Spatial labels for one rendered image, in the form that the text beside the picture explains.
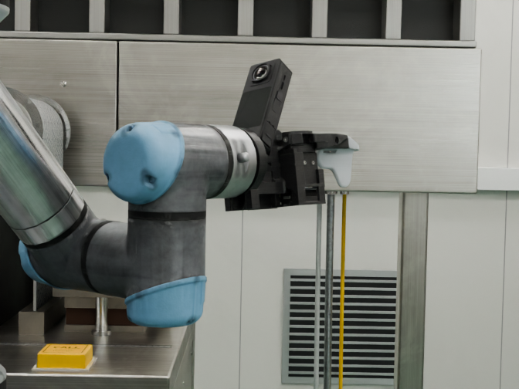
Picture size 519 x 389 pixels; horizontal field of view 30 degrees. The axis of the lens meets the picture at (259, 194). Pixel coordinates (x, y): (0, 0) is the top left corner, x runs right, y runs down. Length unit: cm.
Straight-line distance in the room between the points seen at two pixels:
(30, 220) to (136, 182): 13
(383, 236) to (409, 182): 237
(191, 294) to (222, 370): 353
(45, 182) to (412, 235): 136
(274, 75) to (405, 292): 121
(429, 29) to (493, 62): 236
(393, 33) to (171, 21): 46
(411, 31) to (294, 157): 111
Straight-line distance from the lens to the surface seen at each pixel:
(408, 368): 224
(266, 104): 104
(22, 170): 93
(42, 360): 146
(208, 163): 92
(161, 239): 90
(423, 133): 202
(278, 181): 104
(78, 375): 143
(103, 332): 170
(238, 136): 97
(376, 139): 201
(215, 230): 434
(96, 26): 204
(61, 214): 96
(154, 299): 91
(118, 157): 90
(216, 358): 443
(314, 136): 105
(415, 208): 219
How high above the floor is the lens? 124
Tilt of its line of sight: 3 degrees down
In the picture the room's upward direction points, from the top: 1 degrees clockwise
